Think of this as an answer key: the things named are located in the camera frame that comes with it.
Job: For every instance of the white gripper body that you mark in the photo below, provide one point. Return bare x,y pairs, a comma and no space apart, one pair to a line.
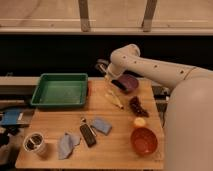
109,76

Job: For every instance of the black dish brush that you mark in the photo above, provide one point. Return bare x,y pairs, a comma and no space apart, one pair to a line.
101,65

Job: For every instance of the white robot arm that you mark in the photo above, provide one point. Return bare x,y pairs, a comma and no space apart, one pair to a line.
189,115

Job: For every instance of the orange carrot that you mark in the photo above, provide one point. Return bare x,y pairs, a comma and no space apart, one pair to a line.
88,89

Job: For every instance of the pale corn cob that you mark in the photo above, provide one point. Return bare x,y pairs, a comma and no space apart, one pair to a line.
113,98

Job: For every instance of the purple bowl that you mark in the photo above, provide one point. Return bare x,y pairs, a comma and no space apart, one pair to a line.
128,82

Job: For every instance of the bunch of dark grapes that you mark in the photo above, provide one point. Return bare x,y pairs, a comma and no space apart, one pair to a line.
136,107

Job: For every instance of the blue sponge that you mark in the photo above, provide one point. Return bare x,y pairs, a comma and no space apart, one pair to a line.
101,125

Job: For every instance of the small metal clip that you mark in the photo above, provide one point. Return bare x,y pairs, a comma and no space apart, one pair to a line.
83,119

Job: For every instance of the yellow orange fruit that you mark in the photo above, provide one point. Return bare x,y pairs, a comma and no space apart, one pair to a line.
139,122

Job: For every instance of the green plastic tray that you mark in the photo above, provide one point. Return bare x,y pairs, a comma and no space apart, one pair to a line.
60,90

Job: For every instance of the black remote control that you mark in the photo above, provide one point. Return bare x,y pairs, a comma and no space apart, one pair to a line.
88,135

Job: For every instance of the orange bowl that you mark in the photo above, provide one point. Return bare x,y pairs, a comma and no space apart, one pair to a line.
144,142

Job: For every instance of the blue grey cloth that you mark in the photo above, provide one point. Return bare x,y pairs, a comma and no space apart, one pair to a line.
66,145

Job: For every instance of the blue box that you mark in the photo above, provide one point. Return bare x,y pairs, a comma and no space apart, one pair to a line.
13,117

